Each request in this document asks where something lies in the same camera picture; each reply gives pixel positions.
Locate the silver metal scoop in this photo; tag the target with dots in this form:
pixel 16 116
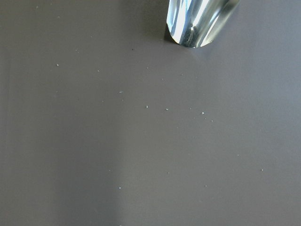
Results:
pixel 196 23

